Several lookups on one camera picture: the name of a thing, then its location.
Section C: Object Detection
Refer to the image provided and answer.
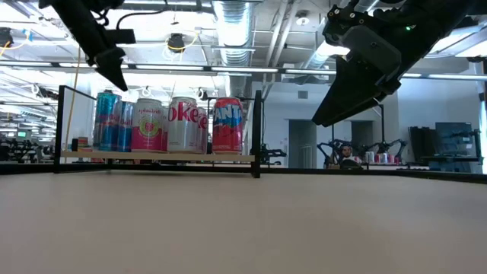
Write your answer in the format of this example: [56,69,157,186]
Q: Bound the person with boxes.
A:
[339,144,362,169]

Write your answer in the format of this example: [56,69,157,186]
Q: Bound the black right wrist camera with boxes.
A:
[322,4,358,47]

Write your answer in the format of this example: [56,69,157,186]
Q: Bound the silver ventilation duct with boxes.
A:
[212,0,255,98]

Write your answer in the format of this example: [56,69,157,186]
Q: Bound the yellow hanging cord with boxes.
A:
[63,45,83,153]

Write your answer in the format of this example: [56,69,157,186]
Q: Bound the colourful stacked bins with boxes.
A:
[71,135,94,153]

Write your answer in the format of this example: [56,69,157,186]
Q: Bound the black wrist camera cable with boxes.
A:
[115,8,170,31]

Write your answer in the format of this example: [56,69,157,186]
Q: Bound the silver Diet Coke can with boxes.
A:
[166,96,199,155]
[196,107,209,155]

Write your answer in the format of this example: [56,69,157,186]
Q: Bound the black background gantry frame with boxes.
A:
[329,104,385,169]

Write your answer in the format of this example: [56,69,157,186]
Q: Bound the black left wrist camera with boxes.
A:
[104,28,137,45]

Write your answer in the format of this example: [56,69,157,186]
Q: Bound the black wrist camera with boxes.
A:
[322,4,358,47]
[104,28,137,45]

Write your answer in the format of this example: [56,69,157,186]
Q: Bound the red Fanta can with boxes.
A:
[212,97,245,155]

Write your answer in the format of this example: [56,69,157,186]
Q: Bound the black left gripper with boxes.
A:
[52,2,129,93]

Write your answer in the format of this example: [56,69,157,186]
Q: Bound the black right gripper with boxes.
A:
[311,25,403,128]

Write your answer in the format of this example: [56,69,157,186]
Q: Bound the black-framed wooden shelf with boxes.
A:
[53,84,264,179]

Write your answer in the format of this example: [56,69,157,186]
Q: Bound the dark workstation with monitors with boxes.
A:
[408,121,482,174]

